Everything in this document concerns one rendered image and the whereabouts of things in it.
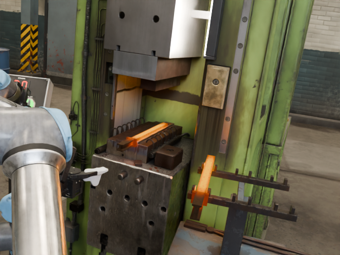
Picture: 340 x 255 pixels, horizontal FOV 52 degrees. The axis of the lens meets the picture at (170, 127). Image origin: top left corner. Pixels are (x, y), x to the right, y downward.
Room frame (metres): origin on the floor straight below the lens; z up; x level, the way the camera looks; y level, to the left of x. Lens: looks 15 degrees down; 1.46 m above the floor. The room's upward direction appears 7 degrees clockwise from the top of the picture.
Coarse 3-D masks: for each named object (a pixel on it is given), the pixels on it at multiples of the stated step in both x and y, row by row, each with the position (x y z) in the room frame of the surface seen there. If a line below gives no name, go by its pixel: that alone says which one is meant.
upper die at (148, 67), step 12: (120, 60) 1.43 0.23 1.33; (132, 60) 1.41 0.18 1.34; (144, 60) 1.39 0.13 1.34; (156, 60) 1.37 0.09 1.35; (168, 60) 1.48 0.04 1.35; (180, 60) 1.62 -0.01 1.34; (120, 72) 1.43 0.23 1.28; (132, 72) 1.41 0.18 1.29; (144, 72) 1.39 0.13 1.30; (156, 72) 1.38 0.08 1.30; (168, 72) 1.50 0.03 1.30; (180, 72) 1.63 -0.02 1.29
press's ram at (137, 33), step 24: (120, 0) 1.44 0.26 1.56; (144, 0) 1.40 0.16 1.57; (168, 0) 1.37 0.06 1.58; (192, 0) 1.52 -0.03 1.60; (120, 24) 1.43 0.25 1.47; (144, 24) 1.40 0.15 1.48; (168, 24) 1.36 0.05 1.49; (192, 24) 1.56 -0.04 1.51; (120, 48) 1.43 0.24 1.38; (144, 48) 1.39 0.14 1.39; (168, 48) 1.36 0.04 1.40; (192, 48) 1.60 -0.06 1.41
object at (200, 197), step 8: (208, 160) 1.18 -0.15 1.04; (208, 168) 1.10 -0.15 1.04; (208, 176) 1.03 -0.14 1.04; (200, 184) 0.96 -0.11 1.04; (208, 184) 1.01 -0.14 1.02; (192, 192) 0.89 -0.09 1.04; (200, 192) 0.88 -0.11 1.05; (192, 200) 0.89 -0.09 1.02; (200, 200) 0.83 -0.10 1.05; (200, 208) 0.86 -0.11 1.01; (192, 216) 0.81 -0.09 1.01; (200, 216) 0.83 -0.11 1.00
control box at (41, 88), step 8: (24, 80) 1.50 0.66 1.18; (32, 80) 1.51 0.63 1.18; (40, 80) 1.51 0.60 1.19; (48, 80) 1.52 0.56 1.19; (32, 88) 1.49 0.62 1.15; (40, 88) 1.50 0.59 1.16; (48, 88) 1.51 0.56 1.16; (32, 96) 1.47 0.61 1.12; (40, 96) 1.48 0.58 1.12; (48, 96) 1.51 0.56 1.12; (40, 104) 1.46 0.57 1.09; (48, 104) 1.51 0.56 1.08
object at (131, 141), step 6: (156, 126) 1.64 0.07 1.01; (162, 126) 1.67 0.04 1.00; (144, 132) 1.52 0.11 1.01; (150, 132) 1.53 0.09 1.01; (126, 138) 1.39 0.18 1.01; (132, 138) 1.39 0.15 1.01; (138, 138) 1.42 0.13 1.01; (120, 144) 1.30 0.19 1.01; (126, 144) 1.33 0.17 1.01; (132, 144) 1.38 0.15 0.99; (120, 150) 1.30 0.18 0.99
